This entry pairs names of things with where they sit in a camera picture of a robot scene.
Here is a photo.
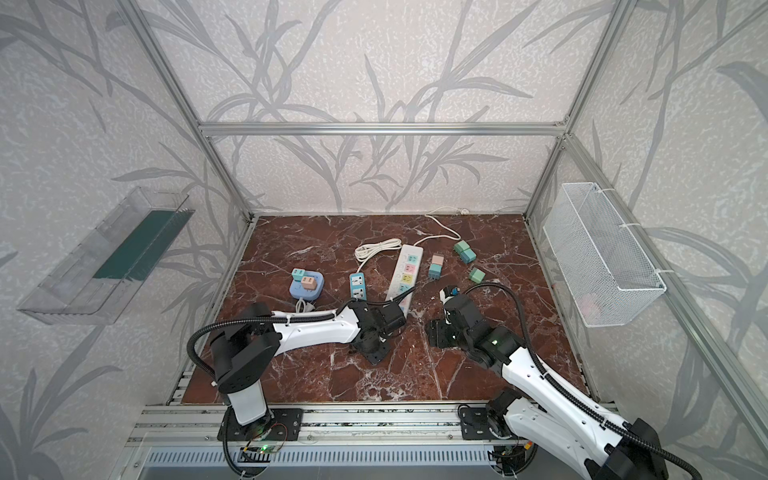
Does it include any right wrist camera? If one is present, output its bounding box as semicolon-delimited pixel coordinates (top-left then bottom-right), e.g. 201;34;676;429
439;285;460;304

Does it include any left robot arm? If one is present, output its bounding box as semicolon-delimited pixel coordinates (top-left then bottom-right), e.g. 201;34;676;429
186;297;406;427

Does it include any white wire mesh basket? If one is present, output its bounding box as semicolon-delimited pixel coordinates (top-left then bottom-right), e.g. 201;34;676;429
543;182;667;328

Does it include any aluminium cage frame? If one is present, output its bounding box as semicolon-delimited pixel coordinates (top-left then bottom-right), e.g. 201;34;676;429
117;1;767;448

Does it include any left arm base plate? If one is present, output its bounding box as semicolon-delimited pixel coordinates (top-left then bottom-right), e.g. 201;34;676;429
217;407;304;442

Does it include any aluminium front rail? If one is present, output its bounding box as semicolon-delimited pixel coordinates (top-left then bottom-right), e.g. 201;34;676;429
122;401;634;448

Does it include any pink cube plug front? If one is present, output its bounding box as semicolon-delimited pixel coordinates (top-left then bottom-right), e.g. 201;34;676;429
301;275;318;291

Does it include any blue square power socket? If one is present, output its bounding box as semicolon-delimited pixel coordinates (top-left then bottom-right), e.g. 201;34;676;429
289;268;325;302

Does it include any teal USB power strip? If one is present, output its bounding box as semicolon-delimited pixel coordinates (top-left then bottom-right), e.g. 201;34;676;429
349;272;367;300

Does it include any coiled white strip cable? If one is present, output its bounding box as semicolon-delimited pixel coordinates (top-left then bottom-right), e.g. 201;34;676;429
353;237;403;271

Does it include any long white strip cable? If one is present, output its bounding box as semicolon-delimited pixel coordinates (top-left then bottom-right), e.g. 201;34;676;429
413;214;463;247

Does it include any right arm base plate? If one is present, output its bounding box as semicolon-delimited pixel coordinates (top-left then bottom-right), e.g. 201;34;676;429
457;404;512;440

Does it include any green double cube plug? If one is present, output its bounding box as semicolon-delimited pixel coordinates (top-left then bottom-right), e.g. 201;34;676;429
453;240;477;264

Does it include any long white power strip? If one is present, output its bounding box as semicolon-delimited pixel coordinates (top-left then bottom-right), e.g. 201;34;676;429
386;245;424;300

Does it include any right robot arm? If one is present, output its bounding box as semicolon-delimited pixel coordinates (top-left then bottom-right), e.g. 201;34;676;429
427;282;702;479

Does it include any clear plastic tray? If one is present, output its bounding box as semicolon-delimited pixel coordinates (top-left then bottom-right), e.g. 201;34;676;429
18;187;195;325

